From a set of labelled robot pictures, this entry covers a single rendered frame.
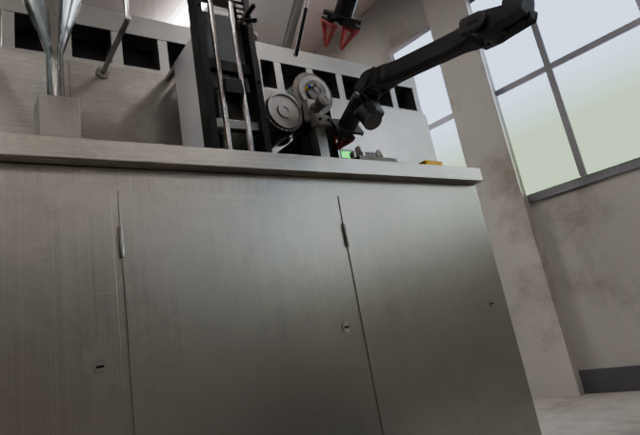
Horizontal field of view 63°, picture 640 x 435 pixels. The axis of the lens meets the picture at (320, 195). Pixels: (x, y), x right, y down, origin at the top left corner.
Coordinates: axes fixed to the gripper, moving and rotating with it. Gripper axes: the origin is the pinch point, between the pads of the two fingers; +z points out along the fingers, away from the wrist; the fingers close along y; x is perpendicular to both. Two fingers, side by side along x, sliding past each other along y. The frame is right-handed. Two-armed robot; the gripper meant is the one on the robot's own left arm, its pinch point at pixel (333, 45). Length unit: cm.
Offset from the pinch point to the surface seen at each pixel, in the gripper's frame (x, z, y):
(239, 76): -9.7, 9.9, -33.0
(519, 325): -16, 136, 175
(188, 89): 15.4, 23.9, -35.7
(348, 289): -64, 37, -24
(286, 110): -3.1, 20.7, -12.1
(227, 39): 1.1, 3.6, -33.5
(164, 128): 23, 40, -38
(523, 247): 7, 97, 179
